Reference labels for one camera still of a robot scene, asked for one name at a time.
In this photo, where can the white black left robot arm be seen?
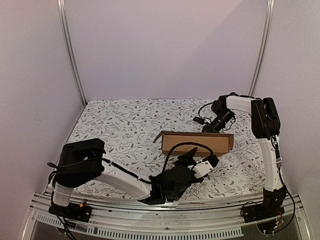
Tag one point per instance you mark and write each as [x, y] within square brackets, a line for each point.
[83, 161]

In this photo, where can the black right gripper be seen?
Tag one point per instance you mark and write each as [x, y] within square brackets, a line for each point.
[208, 127]

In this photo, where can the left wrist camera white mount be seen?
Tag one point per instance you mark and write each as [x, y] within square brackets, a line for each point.
[206, 166]

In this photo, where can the right aluminium frame post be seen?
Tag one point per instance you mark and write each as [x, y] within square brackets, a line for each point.
[263, 47]

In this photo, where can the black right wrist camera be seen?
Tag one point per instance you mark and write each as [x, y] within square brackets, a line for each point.
[201, 120]

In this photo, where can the aluminium front rail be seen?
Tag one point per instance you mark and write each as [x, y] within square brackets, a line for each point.
[202, 219]

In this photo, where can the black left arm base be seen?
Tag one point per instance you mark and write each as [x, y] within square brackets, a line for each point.
[74, 211]

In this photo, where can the aluminium frame post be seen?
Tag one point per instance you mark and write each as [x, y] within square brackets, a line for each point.
[263, 47]
[61, 6]

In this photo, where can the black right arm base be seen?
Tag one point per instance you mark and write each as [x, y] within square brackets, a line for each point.
[262, 212]

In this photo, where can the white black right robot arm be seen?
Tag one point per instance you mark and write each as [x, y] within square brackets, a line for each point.
[265, 126]

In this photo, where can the floral white table mat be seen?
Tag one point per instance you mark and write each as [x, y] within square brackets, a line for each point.
[130, 129]

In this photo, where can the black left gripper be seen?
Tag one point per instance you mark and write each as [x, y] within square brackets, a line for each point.
[188, 157]

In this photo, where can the left aluminium frame post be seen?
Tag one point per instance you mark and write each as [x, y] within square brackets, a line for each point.
[61, 6]

